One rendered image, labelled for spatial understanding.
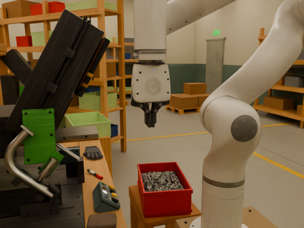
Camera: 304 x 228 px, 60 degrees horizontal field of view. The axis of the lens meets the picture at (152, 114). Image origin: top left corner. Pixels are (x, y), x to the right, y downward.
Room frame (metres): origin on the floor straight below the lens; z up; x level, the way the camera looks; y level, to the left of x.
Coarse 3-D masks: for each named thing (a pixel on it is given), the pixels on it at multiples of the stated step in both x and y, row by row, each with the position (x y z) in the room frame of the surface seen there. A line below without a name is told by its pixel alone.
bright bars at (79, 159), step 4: (56, 144) 1.11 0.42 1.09; (60, 144) 1.14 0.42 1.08; (60, 148) 1.11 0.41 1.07; (64, 148) 1.14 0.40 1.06; (68, 152) 1.13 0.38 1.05; (72, 152) 1.16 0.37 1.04; (72, 156) 1.13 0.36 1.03; (76, 156) 1.16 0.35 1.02; (76, 160) 1.14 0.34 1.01; (80, 160) 1.13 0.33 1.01; (80, 164) 1.13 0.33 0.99; (80, 168) 1.13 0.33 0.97; (80, 172) 1.13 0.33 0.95; (80, 176) 1.13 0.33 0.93; (84, 176) 1.13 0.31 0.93; (80, 180) 1.12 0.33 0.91; (84, 180) 1.13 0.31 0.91
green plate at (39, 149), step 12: (48, 108) 1.01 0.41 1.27; (24, 120) 0.98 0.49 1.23; (36, 120) 0.99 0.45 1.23; (48, 120) 1.00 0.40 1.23; (36, 132) 0.98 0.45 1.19; (48, 132) 0.99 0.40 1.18; (24, 144) 0.95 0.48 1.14; (36, 144) 0.96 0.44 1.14; (48, 144) 0.98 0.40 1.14; (24, 156) 0.94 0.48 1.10; (36, 156) 0.95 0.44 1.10; (48, 156) 0.96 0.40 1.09
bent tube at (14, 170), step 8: (24, 128) 0.93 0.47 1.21; (16, 136) 0.94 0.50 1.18; (24, 136) 0.93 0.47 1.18; (16, 144) 0.92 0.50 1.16; (8, 152) 0.90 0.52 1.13; (8, 160) 0.90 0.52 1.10; (8, 168) 0.89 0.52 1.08; (16, 168) 0.90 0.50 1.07; (16, 176) 0.89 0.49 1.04; (24, 176) 0.90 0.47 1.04; (32, 184) 0.89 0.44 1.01; (40, 184) 0.91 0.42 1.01; (40, 192) 0.89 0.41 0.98; (48, 192) 0.90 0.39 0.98
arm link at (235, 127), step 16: (208, 112) 0.70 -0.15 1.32; (224, 112) 0.62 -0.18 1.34; (240, 112) 0.61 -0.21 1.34; (256, 112) 0.63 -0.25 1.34; (208, 128) 0.70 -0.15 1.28; (224, 128) 0.61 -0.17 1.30; (240, 128) 0.60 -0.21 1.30; (256, 128) 0.60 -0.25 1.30; (224, 144) 0.61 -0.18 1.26; (240, 144) 0.61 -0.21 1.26; (256, 144) 0.63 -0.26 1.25; (208, 160) 0.68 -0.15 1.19; (224, 160) 0.65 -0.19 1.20; (240, 160) 0.65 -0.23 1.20; (208, 176) 0.69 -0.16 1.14; (224, 176) 0.66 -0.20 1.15; (240, 176) 0.67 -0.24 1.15
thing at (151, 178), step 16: (144, 176) 1.23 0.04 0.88; (160, 176) 1.22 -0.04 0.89; (176, 176) 1.24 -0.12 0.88; (144, 192) 1.00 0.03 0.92; (160, 192) 1.01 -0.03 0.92; (176, 192) 1.02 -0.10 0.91; (192, 192) 1.02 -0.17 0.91; (144, 208) 1.00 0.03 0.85; (160, 208) 1.01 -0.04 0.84; (176, 208) 1.02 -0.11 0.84
